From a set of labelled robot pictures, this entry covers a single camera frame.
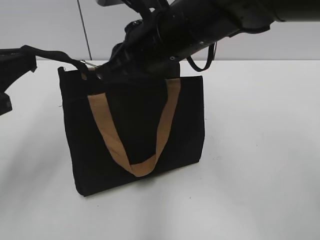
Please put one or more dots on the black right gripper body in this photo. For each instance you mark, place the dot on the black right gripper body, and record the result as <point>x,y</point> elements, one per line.
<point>145,53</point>

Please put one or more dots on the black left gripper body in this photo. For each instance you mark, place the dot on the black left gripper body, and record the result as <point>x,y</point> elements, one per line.
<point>13,65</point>

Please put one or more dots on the black canvas tote bag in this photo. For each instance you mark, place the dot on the black canvas tote bag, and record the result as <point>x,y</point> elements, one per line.
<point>121,133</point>

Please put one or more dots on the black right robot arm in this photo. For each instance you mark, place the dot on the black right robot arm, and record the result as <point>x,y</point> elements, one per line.
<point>199,24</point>

